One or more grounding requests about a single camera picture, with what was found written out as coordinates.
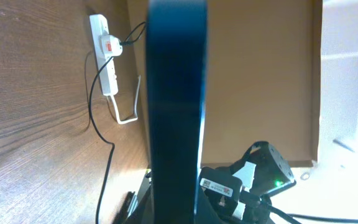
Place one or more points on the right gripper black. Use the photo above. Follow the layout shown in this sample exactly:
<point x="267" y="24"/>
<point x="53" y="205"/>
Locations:
<point x="176" y="197"/>

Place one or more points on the blue Galaxy smartphone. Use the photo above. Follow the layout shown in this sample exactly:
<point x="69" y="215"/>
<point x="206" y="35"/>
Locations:
<point x="175" y="62"/>

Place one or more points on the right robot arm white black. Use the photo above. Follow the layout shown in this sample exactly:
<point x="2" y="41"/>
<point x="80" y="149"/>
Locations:
<point x="272" y="172"/>

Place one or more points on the white charger plug adapter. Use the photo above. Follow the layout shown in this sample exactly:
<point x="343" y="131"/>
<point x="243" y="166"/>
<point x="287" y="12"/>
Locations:
<point x="110" y="46"/>

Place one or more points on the white power strip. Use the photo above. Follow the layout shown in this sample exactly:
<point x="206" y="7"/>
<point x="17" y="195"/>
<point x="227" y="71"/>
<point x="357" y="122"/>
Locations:
<point x="108" y="80"/>

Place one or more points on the brown cardboard panel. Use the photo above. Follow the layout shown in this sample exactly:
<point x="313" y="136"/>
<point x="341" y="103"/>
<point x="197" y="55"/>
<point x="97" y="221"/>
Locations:
<point x="263" y="83"/>

